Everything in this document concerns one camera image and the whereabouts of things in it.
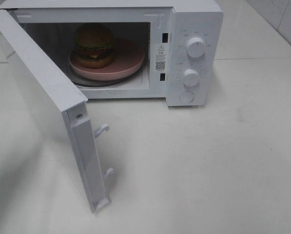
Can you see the white microwave door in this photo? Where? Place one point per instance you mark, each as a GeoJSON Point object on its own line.
{"type": "Point", "coordinates": [59, 110]}

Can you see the burger with lettuce and tomato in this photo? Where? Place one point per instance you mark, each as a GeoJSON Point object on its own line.
{"type": "Point", "coordinates": [94, 45]}

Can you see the pink round plate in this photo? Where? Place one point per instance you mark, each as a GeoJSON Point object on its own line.
{"type": "Point", "coordinates": [128, 60]}

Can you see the round white door button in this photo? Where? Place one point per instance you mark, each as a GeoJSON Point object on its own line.
{"type": "Point", "coordinates": [186, 97]}

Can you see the white microwave oven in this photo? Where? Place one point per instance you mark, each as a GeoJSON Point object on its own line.
{"type": "Point", "coordinates": [160, 27]}

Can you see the lower white round knob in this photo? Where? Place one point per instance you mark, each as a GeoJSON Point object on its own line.
{"type": "Point", "coordinates": [191, 77]}

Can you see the white round knob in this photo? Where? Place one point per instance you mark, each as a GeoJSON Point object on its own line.
{"type": "Point", "coordinates": [195, 46]}
{"type": "Point", "coordinates": [191, 77]}

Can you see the upper white round knob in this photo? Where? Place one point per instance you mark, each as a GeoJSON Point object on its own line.
{"type": "Point", "coordinates": [195, 46]}

